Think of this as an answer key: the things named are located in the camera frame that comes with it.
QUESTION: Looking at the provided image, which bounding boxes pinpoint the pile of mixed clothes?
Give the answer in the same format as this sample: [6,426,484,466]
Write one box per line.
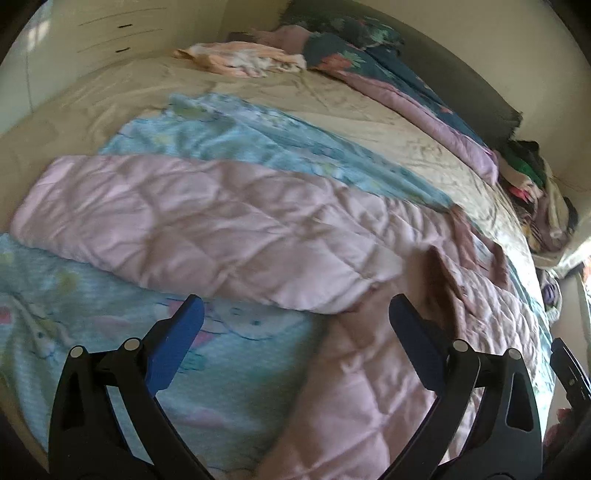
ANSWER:
[496,138,581,319]

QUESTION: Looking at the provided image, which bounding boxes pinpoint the cartoon cat printed blanket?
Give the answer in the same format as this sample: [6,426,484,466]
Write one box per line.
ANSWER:
[0,92,557,480]

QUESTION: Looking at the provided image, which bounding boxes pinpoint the dark grey headboard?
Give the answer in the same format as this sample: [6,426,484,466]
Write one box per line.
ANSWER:
[286,0,523,149]

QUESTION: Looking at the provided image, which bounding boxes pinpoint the white wardrobe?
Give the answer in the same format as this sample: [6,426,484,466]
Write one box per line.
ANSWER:
[0,0,232,121]

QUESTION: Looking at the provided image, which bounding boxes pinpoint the peach and white clothes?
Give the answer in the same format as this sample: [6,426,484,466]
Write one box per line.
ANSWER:
[173,41,308,78]

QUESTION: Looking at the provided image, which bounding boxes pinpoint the bed with beige sheet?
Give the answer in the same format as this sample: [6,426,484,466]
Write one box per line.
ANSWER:
[0,54,543,287]

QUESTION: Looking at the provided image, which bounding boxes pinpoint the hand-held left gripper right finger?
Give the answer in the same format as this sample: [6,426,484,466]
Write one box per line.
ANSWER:
[389,294,544,480]

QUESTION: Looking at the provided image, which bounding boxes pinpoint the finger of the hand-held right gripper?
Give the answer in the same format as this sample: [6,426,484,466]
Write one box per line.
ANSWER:
[550,338,591,418]

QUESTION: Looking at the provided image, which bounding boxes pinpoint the dark floral quilt pink lining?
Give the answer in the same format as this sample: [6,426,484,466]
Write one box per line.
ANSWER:
[231,0,500,185]

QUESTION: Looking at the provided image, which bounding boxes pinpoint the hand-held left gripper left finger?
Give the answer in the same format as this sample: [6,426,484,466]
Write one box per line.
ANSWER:
[48,294,214,480]

